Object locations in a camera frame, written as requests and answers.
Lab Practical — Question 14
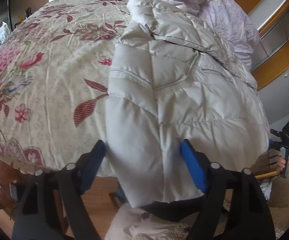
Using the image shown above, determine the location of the wooden chair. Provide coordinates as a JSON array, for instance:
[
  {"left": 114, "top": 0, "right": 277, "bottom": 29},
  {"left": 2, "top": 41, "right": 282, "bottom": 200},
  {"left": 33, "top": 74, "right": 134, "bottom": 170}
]
[{"left": 255, "top": 152, "right": 289, "bottom": 208}]

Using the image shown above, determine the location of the round wooden stool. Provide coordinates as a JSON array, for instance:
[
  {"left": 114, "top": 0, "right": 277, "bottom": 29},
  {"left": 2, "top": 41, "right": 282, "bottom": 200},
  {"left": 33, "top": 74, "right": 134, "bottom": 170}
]
[{"left": 0, "top": 152, "right": 68, "bottom": 230}]

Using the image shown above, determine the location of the lilac patterned pillow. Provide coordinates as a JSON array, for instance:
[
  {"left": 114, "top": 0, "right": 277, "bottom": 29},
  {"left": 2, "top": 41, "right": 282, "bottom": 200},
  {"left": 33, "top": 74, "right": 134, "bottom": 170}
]
[{"left": 121, "top": 0, "right": 261, "bottom": 70}]

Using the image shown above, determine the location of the person's right hand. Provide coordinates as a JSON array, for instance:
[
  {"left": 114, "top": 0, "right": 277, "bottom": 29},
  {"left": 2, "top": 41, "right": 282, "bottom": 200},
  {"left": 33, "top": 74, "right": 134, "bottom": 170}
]
[{"left": 277, "top": 155, "right": 289, "bottom": 173}]

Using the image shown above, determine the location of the floral bed sheet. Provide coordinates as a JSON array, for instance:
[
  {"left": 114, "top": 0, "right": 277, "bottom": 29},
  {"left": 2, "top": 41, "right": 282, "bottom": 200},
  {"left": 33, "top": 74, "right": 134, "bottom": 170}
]
[{"left": 0, "top": 0, "right": 135, "bottom": 178}]

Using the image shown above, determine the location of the beige floral seat cushion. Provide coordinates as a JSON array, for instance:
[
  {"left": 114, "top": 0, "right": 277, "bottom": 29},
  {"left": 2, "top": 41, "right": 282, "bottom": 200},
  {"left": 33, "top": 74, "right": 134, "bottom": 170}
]
[{"left": 104, "top": 202, "right": 195, "bottom": 240}]

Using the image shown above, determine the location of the brown fuzzy cloth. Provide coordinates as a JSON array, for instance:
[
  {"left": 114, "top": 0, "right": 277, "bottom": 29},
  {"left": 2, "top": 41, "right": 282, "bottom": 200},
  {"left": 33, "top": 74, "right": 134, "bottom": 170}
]
[{"left": 269, "top": 177, "right": 289, "bottom": 208}]

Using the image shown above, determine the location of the white down jacket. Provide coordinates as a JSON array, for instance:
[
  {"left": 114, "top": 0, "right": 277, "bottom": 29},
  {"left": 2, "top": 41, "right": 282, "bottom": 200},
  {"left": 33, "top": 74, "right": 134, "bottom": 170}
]
[{"left": 103, "top": 0, "right": 270, "bottom": 208}]

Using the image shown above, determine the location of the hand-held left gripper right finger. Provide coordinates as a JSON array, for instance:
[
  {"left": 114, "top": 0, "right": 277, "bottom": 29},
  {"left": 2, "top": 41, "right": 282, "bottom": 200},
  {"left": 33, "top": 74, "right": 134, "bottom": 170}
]
[{"left": 180, "top": 139, "right": 276, "bottom": 240}]

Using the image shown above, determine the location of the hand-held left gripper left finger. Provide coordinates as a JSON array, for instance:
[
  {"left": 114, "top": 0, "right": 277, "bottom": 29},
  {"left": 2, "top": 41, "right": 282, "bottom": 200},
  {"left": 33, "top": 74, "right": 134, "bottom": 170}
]
[{"left": 11, "top": 139, "right": 106, "bottom": 240}]

